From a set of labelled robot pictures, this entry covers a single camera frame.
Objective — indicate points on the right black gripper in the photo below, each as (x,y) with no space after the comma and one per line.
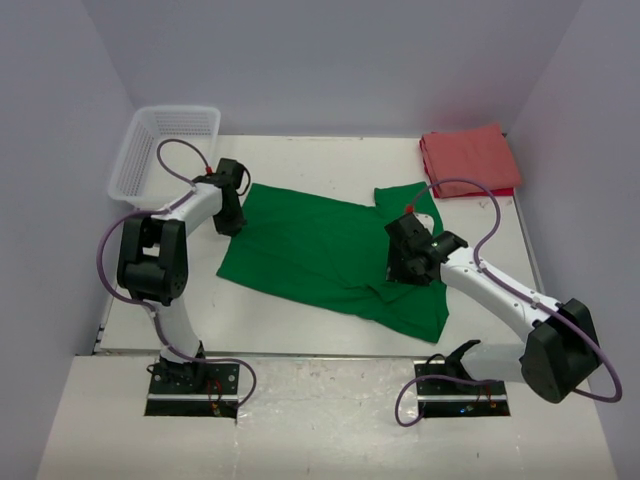
(395,271)

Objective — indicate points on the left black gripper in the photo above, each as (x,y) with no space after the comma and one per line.
(231,228)

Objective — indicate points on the green t shirt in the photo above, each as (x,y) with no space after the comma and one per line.
(332,254)

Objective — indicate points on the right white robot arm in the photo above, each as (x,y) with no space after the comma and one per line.
(558,338)

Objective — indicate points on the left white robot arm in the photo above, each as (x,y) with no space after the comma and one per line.
(153,258)

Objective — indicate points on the white plastic basket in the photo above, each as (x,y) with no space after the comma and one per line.
(137,178)

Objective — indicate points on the folded red t shirt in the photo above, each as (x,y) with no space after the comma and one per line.
(506,192)

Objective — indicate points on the folded pink t shirt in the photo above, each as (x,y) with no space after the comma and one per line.
(455,161)

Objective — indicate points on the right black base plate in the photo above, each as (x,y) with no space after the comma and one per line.
(444,399)

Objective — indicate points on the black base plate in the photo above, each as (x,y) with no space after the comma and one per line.
(444,399)
(207,391)

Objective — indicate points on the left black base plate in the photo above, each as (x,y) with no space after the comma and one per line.
(207,391)

